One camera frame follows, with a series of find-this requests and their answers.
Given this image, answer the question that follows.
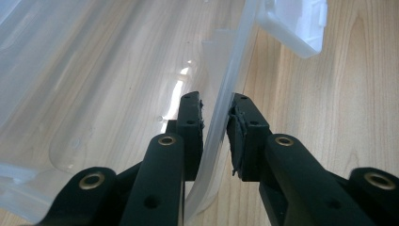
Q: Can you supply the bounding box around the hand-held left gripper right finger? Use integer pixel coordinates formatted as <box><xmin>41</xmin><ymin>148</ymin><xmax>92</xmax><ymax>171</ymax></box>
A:
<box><xmin>226</xmin><ymin>92</ymin><xmax>375</xmax><ymax>226</ymax></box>

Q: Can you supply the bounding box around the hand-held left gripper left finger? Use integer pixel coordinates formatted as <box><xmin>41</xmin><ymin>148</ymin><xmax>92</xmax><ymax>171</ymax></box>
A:
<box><xmin>119</xmin><ymin>90</ymin><xmax>205</xmax><ymax>226</ymax></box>

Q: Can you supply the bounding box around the clear plastic storage box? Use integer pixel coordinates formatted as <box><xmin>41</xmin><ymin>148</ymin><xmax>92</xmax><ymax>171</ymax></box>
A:
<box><xmin>0</xmin><ymin>0</ymin><xmax>328</xmax><ymax>224</ymax></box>

